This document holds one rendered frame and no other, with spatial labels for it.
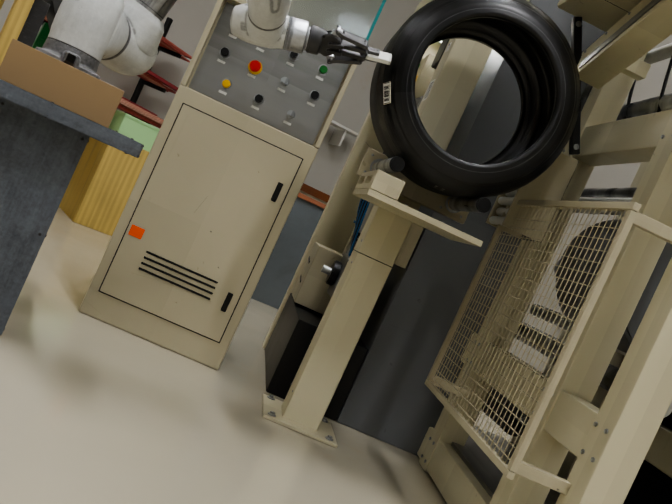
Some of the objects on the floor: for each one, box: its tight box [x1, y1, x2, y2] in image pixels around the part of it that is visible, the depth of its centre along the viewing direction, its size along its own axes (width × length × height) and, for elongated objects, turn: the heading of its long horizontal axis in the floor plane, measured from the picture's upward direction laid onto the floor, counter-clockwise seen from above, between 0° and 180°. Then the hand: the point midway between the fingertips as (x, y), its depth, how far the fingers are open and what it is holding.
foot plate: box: [262, 394, 338, 448], centre depth 268 cm, size 27×27×2 cm
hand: (378, 56), depth 215 cm, fingers closed
